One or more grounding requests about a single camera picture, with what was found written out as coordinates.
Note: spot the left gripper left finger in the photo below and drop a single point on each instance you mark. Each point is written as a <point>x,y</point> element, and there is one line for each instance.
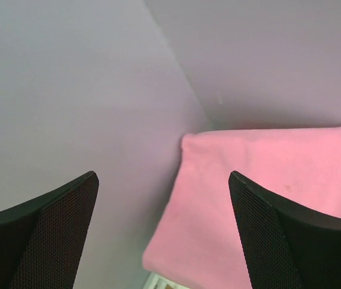
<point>42,239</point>

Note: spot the pink t shirt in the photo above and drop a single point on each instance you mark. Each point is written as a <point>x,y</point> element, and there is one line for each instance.
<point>196,243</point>

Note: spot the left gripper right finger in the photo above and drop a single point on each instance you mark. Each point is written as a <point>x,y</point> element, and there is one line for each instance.
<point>285,244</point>

